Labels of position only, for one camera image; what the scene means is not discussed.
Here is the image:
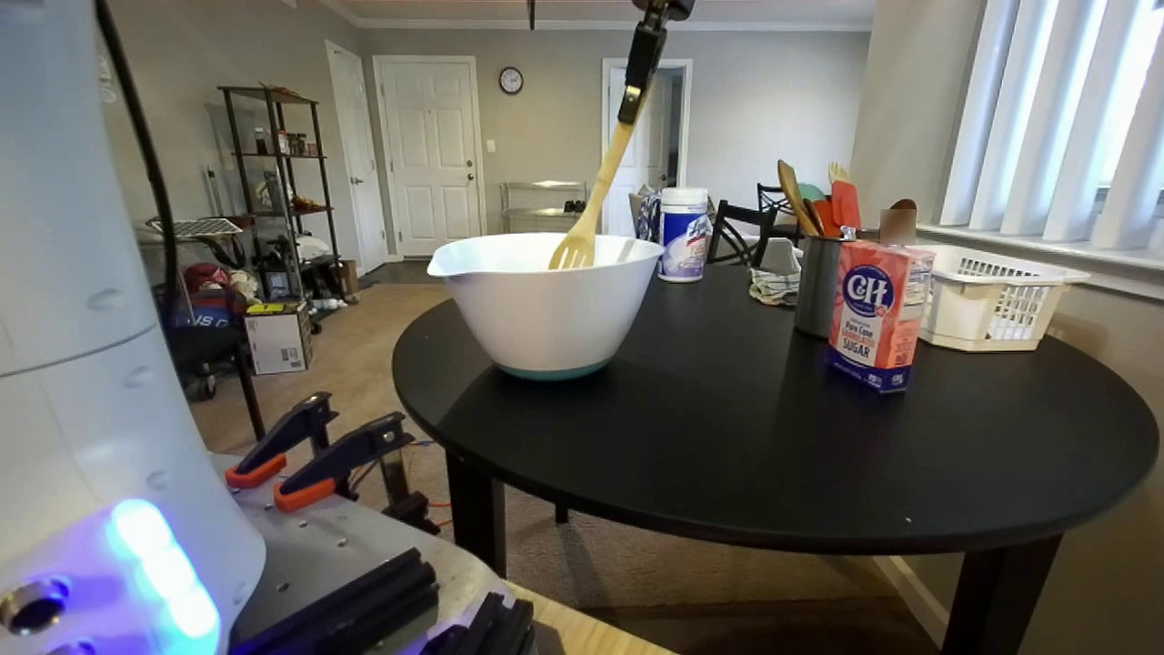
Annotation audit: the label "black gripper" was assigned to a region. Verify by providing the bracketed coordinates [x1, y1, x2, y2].
[614, 0, 700, 126]

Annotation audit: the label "slotted wooden spoon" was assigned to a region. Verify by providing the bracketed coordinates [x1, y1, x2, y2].
[546, 114, 646, 272]

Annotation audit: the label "white mixing bowl teal rim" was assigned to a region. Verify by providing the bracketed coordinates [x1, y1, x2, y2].
[425, 228, 667, 382]

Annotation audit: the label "round wooden spoon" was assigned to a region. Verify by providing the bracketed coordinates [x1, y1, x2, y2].
[876, 197, 922, 249]

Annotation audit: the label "white open room door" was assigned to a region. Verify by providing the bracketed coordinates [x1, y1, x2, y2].
[602, 55, 700, 242]

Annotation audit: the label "plastic wipes package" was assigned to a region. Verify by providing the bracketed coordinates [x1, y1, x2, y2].
[627, 182, 671, 244]

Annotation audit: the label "glass shoe rack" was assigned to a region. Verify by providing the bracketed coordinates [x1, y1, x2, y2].
[501, 180, 597, 238]

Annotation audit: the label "white wipes canister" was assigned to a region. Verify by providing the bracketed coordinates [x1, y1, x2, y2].
[652, 182, 717, 285]

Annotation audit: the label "black metal chair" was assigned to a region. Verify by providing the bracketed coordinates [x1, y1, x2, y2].
[705, 197, 780, 270]

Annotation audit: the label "flat wooden spatula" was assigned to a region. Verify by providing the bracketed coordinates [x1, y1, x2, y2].
[775, 155, 823, 242]

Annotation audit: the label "white panel door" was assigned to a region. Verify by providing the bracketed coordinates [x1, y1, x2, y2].
[373, 52, 488, 259]

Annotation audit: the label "red silicone spatula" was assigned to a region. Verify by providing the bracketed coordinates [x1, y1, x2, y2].
[812, 180, 866, 242]

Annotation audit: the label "crumpled plastic wrapper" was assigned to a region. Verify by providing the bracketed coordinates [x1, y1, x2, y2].
[745, 261, 806, 308]

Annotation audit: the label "metal utensil holder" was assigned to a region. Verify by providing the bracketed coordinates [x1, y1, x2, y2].
[793, 234, 848, 341]

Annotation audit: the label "white closet door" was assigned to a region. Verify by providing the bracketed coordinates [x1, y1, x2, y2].
[323, 40, 397, 277]

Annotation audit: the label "pink sugar carton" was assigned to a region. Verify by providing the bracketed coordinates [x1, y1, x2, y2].
[826, 238, 938, 398]

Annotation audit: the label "black shelf rack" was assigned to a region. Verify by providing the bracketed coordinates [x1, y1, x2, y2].
[218, 84, 346, 303]

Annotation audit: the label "black round table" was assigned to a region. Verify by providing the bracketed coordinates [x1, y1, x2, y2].
[391, 259, 1164, 655]

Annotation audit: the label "white plastic basket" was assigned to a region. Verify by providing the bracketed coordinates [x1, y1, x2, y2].
[918, 244, 1093, 358]

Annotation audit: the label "white vertical window blinds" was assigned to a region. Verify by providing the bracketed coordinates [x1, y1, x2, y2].
[938, 0, 1164, 266]

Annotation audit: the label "cardboard box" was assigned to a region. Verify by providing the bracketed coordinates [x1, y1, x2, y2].
[244, 303, 315, 380]

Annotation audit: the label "red bag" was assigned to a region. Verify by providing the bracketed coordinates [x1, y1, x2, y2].
[179, 259, 248, 322]

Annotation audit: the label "black orange spring clamp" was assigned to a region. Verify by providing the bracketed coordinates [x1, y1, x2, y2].
[271, 407, 418, 512]
[221, 391, 344, 491]

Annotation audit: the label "black bag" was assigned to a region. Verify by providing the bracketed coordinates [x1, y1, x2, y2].
[161, 289, 267, 398]

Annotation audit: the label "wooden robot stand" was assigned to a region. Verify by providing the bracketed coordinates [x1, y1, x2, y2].
[505, 579, 678, 655]

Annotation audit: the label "silver mounting plate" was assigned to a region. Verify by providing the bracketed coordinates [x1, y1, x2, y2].
[228, 484, 540, 655]

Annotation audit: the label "black aluminium extrusion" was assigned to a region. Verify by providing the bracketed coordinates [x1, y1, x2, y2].
[418, 591, 540, 655]
[235, 544, 442, 655]

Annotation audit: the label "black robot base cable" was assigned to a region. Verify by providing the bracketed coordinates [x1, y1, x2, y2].
[91, 0, 181, 322]

